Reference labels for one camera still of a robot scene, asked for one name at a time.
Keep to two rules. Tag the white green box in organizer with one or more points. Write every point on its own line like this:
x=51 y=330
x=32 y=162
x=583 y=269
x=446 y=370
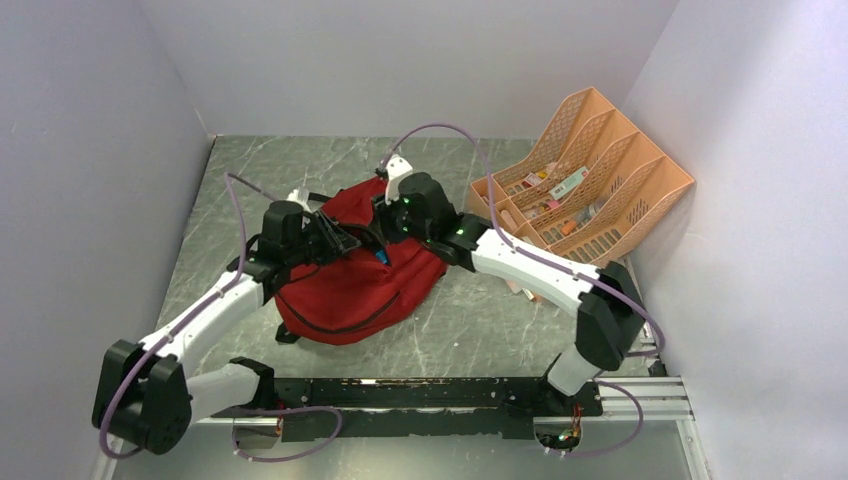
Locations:
x=567 y=185

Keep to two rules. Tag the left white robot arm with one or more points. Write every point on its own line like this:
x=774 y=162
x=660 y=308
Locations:
x=148 y=393

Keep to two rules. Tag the pink eraser in organizer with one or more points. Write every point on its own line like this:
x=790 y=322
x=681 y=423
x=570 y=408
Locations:
x=507 y=221

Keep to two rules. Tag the orange plastic file organizer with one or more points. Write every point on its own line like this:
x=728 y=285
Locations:
x=631 y=184

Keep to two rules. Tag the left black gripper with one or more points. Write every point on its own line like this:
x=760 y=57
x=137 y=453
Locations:
x=334 y=240

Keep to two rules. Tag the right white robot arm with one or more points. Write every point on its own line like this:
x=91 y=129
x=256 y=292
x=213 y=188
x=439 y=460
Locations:
x=603 y=300

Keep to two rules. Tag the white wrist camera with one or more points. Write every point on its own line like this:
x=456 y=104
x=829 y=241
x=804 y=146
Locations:
x=397 y=169
x=300 y=196

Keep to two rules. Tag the orange capped small item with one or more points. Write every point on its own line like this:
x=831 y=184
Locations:
x=568 y=227

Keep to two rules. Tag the red student backpack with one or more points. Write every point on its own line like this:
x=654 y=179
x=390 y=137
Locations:
x=356 y=296

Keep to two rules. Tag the aluminium rail frame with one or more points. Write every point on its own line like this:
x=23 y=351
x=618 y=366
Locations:
x=604 y=416

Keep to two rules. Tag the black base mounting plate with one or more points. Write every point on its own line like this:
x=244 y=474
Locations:
x=505 y=406

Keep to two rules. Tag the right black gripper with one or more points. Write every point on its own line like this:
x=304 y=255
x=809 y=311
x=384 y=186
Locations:
x=384 y=214

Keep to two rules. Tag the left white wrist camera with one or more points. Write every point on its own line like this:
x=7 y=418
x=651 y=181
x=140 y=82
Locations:
x=300 y=196

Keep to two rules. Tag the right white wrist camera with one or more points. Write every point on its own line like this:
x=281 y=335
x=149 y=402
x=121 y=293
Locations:
x=397 y=169

